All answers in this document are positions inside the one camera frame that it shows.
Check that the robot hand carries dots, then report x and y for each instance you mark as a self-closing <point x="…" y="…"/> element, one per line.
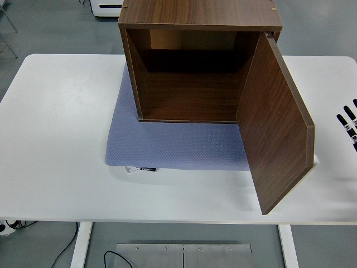
<point x="352" y="131"/>

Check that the brown wooden cabinet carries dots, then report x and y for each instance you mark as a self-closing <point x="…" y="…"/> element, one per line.
<point x="195" y="14"/>

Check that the white table leg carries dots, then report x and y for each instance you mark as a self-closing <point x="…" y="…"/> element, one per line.
<point x="288" y="248"/>
<point x="81" y="245"/>

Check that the blue dotted mat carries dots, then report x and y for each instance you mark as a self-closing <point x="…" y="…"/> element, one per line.
<point x="173" y="145"/>

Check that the black mat label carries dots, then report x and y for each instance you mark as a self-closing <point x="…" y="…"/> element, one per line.
<point x="148" y="169"/>

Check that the clear plastic tag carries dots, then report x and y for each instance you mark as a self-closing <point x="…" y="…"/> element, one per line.
<point x="129" y="169"/>

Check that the grey metal plate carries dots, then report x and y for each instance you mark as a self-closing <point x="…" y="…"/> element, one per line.
<point x="156" y="257"/>

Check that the white appliance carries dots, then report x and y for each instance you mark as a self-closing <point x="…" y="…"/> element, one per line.
<point x="107" y="7"/>

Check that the grey metal rack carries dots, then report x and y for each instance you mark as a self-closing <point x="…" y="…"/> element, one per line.
<point x="11" y="42"/>

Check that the white power strip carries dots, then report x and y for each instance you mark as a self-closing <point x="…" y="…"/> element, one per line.
<point x="6" y="227"/>

